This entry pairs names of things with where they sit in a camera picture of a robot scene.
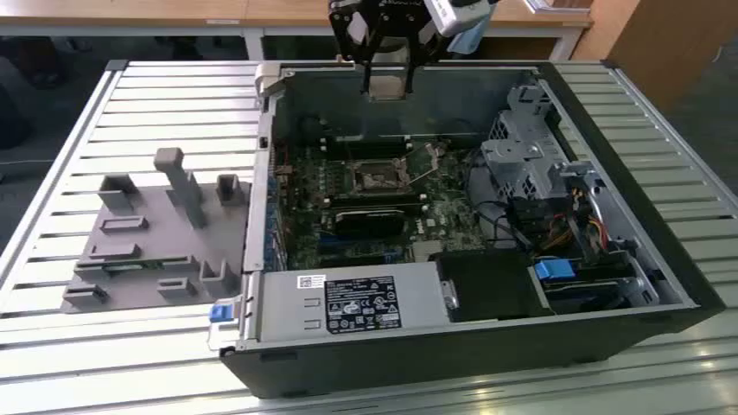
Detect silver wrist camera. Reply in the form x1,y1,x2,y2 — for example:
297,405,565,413
423,0,493,35

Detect yellow orange wire bundle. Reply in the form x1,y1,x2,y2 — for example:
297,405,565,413
541,214,612,252

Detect silver power supply unit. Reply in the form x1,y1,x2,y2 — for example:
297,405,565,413
255,261,453,343

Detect black rear case fan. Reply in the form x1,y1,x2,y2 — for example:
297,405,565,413
297,112,335,150

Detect black plastic shroud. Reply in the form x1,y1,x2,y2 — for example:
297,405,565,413
434,250,554,323

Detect small silver chipset heatsink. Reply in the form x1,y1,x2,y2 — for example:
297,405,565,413
411,240,446,263

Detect black RAM slot bank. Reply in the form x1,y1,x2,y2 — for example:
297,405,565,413
322,133,418,159
327,194,421,211

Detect perforated metal drive cage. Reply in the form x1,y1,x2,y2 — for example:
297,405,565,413
479,84,580,205

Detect gray case handle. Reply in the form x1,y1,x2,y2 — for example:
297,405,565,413
253,62,291,99

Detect black open PC case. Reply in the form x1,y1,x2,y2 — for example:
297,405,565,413
218,60,728,399

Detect pale blue teach pendant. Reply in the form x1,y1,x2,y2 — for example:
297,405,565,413
446,16,490,55

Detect dark office chair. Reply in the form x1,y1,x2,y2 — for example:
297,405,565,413
0,54,34,150

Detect blue case latch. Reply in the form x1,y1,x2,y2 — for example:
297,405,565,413
209,302,239,325

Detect blue disk carrier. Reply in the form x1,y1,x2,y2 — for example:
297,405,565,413
533,257,578,283

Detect silver square CPU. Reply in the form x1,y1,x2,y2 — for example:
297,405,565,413
369,73,411,104

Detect wooden cabinet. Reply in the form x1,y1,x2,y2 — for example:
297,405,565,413
570,0,738,114

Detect gray parts rack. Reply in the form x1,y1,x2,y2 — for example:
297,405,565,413
59,146,255,316

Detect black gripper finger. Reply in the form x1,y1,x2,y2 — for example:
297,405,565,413
405,26,446,95
329,0,375,95

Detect long wooden desk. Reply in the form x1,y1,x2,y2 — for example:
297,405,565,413
0,0,596,61

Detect black graphics card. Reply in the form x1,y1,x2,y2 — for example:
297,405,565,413
333,207,409,239

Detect green motherboard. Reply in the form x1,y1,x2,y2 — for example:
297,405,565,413
270,137,498,271

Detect CPU socket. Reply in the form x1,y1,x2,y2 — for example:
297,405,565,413
345,157,414,195

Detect green RAM stick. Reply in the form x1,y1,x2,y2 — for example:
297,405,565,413
103,258,187,273

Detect black internal cables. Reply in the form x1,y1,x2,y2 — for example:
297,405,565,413
471,199,533,252

